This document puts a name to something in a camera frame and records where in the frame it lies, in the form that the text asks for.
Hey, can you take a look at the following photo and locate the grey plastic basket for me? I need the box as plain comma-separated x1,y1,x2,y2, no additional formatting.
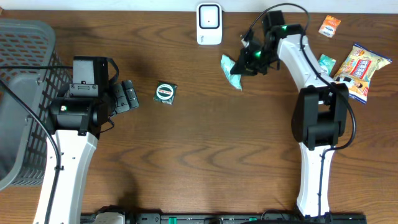
1,19,72,189

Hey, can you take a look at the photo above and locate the teal tissue pack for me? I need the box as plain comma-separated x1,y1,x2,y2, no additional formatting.
318,54,336,75

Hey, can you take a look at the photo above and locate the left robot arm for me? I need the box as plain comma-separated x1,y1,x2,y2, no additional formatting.
34,56,139,223

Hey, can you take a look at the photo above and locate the large yellow snack bag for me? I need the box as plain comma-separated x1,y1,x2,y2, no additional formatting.
333,43,392,104

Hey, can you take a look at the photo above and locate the orange tissue pack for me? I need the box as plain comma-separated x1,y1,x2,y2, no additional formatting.
318,15,341,38

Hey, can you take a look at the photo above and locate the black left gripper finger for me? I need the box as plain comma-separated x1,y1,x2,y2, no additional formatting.
122,80,139,109
113,83,130,114

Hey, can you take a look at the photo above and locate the white barcode scanner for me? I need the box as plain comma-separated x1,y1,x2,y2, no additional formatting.
197,2,223,45

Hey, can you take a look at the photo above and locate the teal wet wipes pack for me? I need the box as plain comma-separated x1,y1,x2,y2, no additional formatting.
220,55,243,91

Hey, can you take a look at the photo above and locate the green Zam-Buk box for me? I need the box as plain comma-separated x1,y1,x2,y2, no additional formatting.
154,82,177,105

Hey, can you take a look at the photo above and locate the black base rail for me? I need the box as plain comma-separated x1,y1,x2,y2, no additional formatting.
80,212,367,224

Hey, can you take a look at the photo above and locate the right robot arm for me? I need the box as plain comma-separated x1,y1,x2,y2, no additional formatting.
229,6,356,223

